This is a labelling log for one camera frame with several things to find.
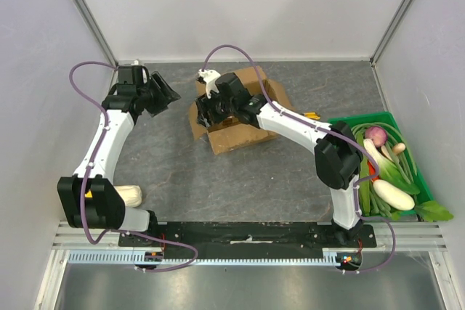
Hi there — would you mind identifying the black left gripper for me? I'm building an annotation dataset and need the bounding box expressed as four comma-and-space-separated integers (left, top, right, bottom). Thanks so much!
137, 71, 181, 118

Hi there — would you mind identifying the brown cardboard express box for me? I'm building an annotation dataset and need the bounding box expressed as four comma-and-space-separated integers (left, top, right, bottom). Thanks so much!
188, 66, 296, 155

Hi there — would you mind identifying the yellow utility knife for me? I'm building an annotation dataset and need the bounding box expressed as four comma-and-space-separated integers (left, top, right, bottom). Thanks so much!
302, 112, 320, 120

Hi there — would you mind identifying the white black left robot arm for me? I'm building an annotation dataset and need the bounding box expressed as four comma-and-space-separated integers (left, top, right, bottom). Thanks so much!
57, 61, 180, 247

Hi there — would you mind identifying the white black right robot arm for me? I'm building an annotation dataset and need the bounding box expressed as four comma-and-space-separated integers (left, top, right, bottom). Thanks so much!
195, 70, 363, 248

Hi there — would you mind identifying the yellow napa cabbage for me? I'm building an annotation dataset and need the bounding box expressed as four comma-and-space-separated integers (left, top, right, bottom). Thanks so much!
115, 185, 142, 208

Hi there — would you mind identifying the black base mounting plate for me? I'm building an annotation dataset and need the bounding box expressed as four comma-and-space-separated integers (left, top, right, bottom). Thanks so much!
118, 221, 377, 248

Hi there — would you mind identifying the purple onion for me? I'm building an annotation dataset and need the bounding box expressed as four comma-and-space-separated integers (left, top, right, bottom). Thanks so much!
364, 126, 387, 148

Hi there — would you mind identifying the red chili pepper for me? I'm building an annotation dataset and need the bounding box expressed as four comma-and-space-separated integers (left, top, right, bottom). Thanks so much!
367, 160, 379, 181

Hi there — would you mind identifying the white bok choy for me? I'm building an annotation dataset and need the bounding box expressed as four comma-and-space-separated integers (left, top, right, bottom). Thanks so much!
363, 139, 420, 195

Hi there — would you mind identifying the brown mushroom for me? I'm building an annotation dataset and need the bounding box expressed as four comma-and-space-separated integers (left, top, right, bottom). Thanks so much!
392, 142, 406, 155

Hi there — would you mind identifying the green plastic vegetable tray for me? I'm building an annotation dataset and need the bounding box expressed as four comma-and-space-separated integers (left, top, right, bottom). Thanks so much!
328, 111, 435, 219

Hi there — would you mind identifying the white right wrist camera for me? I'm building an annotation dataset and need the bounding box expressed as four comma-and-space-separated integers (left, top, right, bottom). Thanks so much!
198, 69, 221, 99

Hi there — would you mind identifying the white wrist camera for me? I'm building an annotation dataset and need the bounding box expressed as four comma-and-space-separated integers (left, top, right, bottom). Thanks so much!
132, 60, 149, 83
198, 69, 221, 99

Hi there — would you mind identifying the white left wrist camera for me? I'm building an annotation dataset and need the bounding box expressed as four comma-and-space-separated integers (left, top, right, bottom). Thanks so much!
132, 60, 149, 83

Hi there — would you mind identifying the slotted cable duct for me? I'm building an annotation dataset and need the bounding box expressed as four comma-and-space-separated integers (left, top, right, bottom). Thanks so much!
68, 250, 349, 266

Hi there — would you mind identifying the aluminium frame rail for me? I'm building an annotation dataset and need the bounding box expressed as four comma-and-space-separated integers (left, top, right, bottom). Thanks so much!
52, 221, 446, 251

